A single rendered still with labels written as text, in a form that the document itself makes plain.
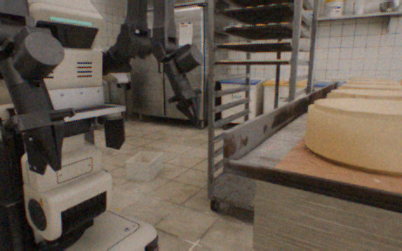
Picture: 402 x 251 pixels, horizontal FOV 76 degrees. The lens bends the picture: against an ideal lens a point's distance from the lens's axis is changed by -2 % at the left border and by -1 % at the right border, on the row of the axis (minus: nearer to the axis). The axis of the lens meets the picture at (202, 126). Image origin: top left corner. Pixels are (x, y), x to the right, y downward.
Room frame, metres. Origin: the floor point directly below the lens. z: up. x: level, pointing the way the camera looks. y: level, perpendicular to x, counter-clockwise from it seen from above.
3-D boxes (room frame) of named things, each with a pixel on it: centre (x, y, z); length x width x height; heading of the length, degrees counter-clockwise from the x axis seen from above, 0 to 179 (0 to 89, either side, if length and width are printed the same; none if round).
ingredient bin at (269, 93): (3.68, -1.18, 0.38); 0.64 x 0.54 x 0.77; 151
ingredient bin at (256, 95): (4.00, -0.62, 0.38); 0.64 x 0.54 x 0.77; 153
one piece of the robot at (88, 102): (0.75, 0.38, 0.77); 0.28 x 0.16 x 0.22; 148
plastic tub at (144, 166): (2.18, 0.51, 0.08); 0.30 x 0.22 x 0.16; 167
